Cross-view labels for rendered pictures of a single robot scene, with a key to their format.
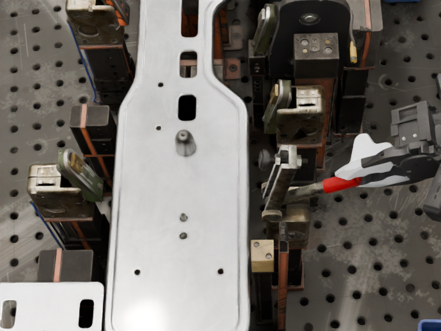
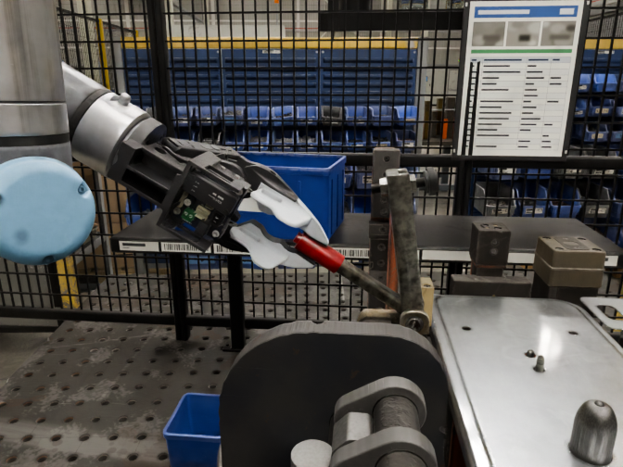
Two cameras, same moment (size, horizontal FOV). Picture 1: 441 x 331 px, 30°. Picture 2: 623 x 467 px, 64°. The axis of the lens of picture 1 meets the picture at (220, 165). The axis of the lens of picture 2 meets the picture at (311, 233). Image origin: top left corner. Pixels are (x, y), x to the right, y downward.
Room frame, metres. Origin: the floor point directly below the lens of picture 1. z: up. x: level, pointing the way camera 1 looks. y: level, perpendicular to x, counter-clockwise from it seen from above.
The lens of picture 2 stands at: (0.97, -0.20, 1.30)
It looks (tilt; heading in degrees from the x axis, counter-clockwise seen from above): 17 degrees down; 178
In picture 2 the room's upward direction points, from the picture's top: straight up
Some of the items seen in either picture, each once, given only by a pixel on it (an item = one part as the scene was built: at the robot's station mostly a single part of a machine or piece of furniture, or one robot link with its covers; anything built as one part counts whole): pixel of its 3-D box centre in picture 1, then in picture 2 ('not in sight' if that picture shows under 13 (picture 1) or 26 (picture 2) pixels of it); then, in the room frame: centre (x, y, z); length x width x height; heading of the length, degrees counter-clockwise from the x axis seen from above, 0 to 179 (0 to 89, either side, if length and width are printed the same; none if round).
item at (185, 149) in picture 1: (184, 142); (593, 434); (0.63, 0.05, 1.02); 0.03 x 0.03 x 0.07
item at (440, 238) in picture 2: not in sight; (357, 233); (0.05, -0.07, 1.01); 0.90 x 0.22 x 0.03; 82
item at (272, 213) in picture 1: (272, 215); not in sight; (0.46, -0.07, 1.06); 0.03 x 0.01 x 0.03; 82
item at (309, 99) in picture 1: (299, 150); not in sight; (0.65, -0.14, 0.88); 0.11 x 0.09 x 0.37; 82
